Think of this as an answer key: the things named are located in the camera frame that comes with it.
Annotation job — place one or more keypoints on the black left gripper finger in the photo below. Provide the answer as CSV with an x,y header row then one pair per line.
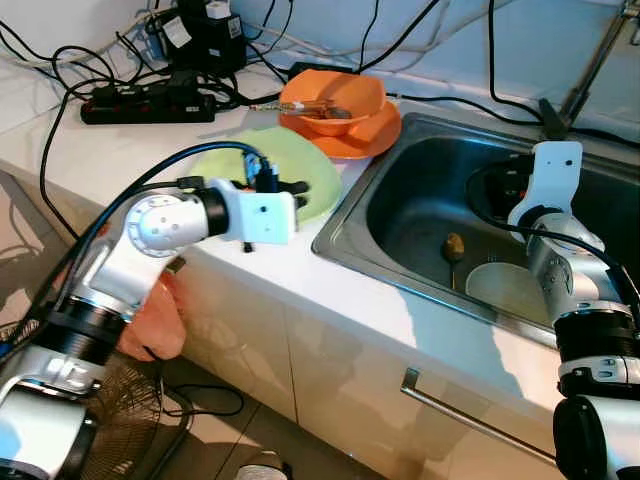
x,y
295,187

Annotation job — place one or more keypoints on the green plate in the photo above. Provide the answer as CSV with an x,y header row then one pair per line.
x,y
300,155

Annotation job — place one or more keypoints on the golden metal spoon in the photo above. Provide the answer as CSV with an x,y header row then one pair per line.
x,y
454,245

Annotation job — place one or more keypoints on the white bowl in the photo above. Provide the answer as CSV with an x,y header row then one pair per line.
x,y
500,290

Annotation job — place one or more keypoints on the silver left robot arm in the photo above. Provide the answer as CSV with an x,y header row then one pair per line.
x,y
160,225

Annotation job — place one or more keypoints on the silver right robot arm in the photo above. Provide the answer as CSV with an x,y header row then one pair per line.
x,y
565,270

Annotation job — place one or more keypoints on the orange plate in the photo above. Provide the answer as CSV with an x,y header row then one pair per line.
x,y
380,135

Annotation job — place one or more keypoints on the stainless steel sink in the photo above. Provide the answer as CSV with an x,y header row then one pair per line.
x,y
410,200

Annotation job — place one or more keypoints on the flat black power brick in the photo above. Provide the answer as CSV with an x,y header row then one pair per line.
x,y
305,70

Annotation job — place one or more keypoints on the orange bowl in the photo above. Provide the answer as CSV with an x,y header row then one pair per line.
x,y
365,90

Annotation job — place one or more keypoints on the black power strip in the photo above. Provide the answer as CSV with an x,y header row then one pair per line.
x,y
140,108

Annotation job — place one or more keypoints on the black charger box white label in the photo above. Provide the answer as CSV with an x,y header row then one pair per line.
x,y
205,45

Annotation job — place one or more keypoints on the white cabinet door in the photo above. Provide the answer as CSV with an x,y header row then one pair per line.
x,y
340,400
240,340

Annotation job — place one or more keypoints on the chrome faucet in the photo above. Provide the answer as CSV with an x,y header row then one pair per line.
x,y
600,55

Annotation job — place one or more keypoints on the orange plastic bag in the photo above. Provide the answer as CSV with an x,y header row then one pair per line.
x,y
155,320

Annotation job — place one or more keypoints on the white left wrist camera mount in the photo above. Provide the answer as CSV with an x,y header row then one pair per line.
x,y
265,215

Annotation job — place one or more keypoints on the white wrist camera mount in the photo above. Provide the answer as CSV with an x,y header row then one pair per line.
x,y
558,175
265,215

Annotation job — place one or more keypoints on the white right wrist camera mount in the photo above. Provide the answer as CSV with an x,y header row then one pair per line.
x,y
558,175

